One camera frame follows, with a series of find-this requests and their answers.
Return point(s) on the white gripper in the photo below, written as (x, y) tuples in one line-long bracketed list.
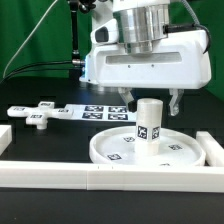
[(179, 61)]

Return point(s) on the white round table top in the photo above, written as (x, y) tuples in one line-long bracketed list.
[(116, 146)]

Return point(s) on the white cross-shaped table base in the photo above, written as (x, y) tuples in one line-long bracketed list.
[(39, 115)]

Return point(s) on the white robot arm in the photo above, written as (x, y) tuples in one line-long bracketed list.
[(134, 45)]

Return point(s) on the white sheet with markers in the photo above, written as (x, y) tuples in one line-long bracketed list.
[(101, 113)]

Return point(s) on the white U-shaped frame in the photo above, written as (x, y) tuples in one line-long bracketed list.
[(49, 175)]

